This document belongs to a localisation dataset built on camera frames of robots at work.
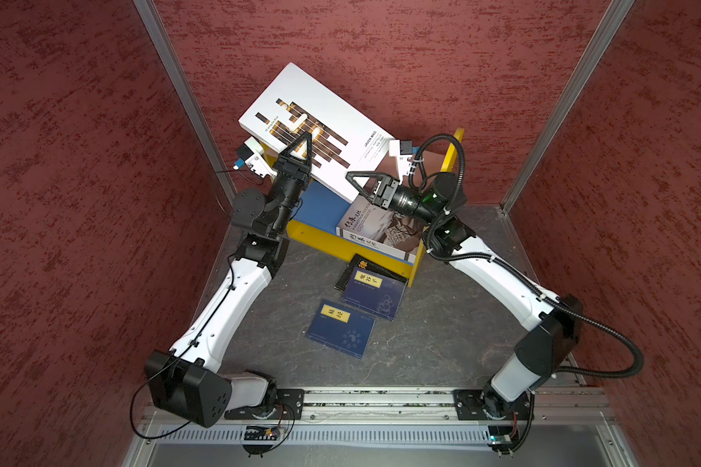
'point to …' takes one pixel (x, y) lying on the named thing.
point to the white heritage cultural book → (365, 221)
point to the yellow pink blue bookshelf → (316, 214)
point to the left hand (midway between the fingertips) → (316, 141)
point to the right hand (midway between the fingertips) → (346, 182)
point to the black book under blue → (360, 262)
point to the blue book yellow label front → (341, 327)
